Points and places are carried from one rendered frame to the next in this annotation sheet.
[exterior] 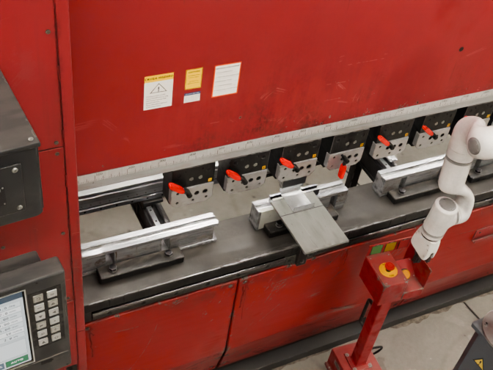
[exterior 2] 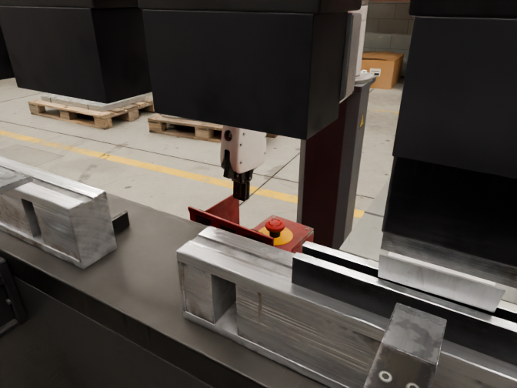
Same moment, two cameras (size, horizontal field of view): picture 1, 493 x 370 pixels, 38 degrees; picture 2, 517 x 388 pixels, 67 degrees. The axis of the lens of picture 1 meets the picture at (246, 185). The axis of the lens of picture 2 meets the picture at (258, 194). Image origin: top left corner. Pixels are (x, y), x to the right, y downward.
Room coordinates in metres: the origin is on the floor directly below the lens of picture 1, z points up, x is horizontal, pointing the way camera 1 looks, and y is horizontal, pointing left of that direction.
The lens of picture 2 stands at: (2.18, -0.02, 1.21)
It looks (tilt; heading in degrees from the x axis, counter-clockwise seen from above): 27 degrees down; 243
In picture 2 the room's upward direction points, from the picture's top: straight up
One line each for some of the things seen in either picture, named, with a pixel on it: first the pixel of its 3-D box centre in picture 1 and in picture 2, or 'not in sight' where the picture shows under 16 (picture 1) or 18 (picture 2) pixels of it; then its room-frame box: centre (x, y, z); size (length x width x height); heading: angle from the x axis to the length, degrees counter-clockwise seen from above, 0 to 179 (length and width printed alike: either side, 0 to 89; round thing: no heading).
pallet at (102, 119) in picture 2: not in sight; (95, 106); (1.79, -4.81, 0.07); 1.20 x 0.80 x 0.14; 123
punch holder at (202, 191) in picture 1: (188, 178); not in sight; (1.72, 0.19, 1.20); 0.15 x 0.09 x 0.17; 122
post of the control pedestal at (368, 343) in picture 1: (373, 325); not in sight; (1.88, -0.63, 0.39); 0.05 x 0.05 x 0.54; 28
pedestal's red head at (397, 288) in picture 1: (395, 270); (252, 242); (1.88, -0.63, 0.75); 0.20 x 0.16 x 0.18; 118
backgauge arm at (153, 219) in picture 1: (139, 188); not in sight; (2.03, 0.42, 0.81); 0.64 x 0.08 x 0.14; 32
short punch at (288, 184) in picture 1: (293, 178); (461, 213); (1.94, -0.17, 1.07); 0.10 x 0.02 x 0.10; 122
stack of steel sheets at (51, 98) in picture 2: not in sight; (93, 97); (1.79, -4.81, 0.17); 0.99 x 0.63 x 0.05; 123
